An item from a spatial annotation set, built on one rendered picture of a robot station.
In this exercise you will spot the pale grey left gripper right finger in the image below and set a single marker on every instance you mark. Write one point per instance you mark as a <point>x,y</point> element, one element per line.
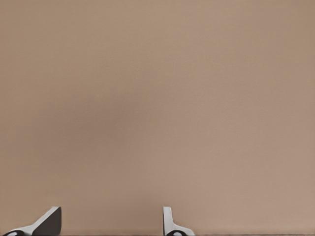
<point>169,221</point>

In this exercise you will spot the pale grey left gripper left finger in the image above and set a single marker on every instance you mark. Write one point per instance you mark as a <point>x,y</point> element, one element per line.
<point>46,222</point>

